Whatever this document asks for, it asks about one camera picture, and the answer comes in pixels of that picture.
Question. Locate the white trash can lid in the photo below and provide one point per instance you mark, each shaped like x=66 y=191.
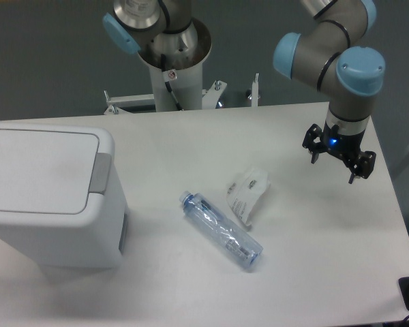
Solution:
x=50 y=172

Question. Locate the white metal base frame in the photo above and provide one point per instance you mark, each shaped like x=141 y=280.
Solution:
x=169 y=99

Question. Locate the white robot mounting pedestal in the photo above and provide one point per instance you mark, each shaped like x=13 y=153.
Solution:
x=178 y=58

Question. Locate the crumpled clear plastic bag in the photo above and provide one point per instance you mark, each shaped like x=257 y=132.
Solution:
x=245 y=192

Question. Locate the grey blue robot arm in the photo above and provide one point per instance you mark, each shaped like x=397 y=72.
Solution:
x=329 y=59

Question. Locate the white plastic trash can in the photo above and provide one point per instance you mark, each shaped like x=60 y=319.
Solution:
x=93 y=238

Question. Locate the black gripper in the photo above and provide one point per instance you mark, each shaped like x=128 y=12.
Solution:
x=360 y=163

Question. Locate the clear blue plastic bottle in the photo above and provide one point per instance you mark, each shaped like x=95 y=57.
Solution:
x=222 y=231

